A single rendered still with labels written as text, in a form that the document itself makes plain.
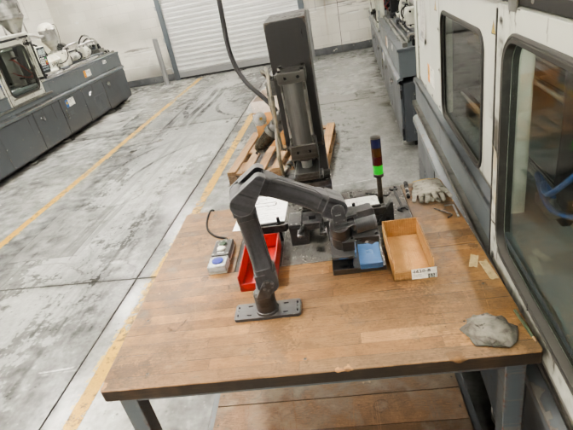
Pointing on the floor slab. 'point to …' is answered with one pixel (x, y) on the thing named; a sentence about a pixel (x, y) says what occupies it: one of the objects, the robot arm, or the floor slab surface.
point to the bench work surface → (323, 339)
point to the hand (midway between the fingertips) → (343, 255)
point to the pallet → (272, 155)
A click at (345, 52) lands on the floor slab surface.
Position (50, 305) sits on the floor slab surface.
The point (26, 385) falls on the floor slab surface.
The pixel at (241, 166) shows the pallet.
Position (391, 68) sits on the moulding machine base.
